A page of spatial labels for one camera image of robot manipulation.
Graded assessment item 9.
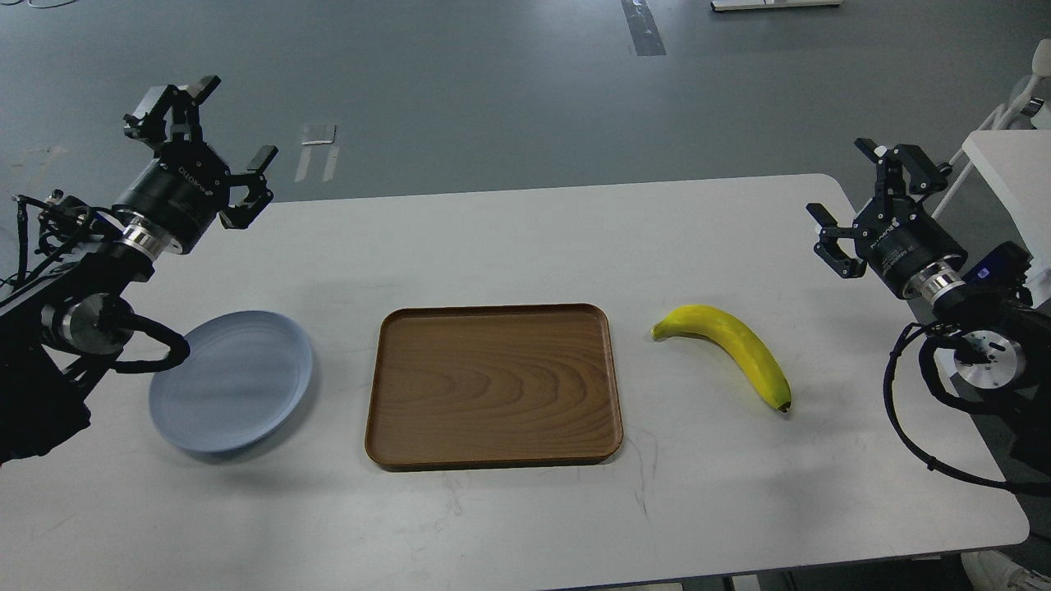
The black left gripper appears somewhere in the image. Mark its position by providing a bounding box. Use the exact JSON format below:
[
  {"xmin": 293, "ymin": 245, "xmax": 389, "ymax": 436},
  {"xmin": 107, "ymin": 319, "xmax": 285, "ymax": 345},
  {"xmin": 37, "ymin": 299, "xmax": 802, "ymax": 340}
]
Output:
[{"xmin": 112, "ymin": 76, "xmax": 279, "ymax": 254}]

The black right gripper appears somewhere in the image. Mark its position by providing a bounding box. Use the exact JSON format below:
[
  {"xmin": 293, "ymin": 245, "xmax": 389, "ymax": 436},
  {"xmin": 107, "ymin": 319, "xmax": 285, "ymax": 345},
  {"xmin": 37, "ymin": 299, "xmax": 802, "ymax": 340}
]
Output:
[{"xmin": 806, "ymin": 138, "xmax": 967, "ymax": 298}]

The blue round plate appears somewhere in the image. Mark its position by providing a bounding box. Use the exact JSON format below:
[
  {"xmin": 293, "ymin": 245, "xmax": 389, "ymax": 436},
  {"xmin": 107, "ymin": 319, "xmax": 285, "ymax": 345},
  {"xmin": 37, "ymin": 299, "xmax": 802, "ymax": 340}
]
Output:
[{"xmin": 148, "ymin": 310, "xmax": 314, "ymax": 454}]

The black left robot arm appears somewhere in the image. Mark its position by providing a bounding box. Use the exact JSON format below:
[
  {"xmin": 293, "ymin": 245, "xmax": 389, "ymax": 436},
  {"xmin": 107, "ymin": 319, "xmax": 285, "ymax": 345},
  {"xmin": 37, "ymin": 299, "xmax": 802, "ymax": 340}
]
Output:
[{"xmin": 1, "ymin": 76, "xmax": 279, "ymax": 461}]

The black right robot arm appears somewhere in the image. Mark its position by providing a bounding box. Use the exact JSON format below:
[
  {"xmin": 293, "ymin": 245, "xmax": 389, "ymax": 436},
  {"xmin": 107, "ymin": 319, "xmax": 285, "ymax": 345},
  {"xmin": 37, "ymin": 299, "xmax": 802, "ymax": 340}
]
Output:
[{"xmin": 806, "ymin": 138, "xmax": 1049, "ymax": 495}]

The yellow banana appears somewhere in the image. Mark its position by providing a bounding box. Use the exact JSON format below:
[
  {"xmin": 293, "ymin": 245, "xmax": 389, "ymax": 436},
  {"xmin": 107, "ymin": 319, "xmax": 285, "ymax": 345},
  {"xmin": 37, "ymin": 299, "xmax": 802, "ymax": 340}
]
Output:
[{"xmin": 650, "ymin": 305, "xmax": 792, "ymax": 413}]

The brown wooden tray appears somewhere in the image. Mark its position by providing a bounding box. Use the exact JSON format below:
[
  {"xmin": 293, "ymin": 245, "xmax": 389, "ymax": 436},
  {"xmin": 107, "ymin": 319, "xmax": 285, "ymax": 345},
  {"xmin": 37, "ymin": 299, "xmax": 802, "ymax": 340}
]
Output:
[{"xmin": 364, "ymin": 303, "xmax": 623, "ymax": 471}]

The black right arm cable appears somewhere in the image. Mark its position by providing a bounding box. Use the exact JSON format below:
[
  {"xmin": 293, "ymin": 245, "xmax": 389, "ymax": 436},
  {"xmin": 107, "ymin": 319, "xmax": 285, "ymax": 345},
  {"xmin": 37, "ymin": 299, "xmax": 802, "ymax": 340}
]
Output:
[{"xmin": 883, "ymin": 322, "xmax": 1051, "ymax": 497}]

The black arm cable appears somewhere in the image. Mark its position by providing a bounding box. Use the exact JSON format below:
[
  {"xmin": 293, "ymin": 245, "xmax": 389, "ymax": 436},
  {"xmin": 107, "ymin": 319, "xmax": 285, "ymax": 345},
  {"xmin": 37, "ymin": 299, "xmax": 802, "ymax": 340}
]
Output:
[
  {"xmin": 883, "ymin": 322, "xmax": 1051, "ymax": 497},
  {"xmin": 0, "ymin": 193, "xmax": 191, "ymax": 375}
]

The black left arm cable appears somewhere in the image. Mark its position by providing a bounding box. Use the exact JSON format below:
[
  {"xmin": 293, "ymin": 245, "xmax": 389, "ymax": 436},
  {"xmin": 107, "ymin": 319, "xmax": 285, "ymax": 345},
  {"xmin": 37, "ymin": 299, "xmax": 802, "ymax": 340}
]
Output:
[{"xmin": 0, "ymin": 193, "xmax": 191, "ymax": 375}]

